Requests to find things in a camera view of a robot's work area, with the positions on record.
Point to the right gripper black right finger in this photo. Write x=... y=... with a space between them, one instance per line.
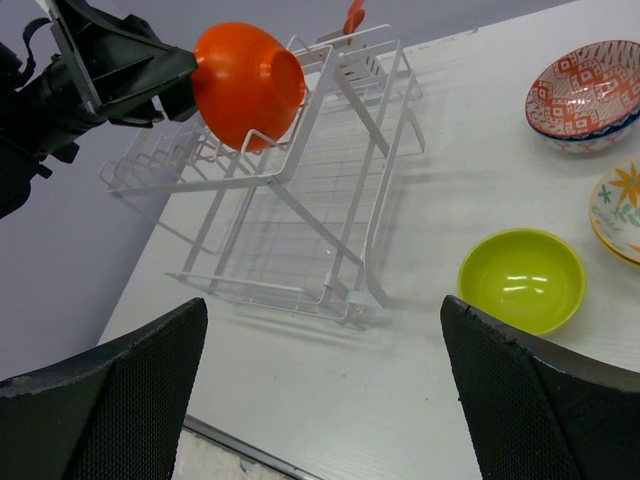
x=536 y=410

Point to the yellow rim patterned bowl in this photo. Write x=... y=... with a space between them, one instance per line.
x=594 y=226

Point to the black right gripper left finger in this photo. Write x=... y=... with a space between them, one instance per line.
x=115 y=411

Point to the orange clip on grey block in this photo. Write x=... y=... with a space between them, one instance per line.
x=355 y=16

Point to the lime green bowl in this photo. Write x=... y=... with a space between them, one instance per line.
x=528 y=278

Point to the white green orange patterned bowl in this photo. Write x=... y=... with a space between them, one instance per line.
x=615 y=203

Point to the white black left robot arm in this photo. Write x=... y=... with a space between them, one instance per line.
x=107 y=69

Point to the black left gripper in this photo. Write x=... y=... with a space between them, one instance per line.
x=110 y=69

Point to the white wire dish rack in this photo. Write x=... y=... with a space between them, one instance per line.
x=292 y=226

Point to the red rim zigzag bowl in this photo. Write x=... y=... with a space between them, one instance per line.
x=588 y=99

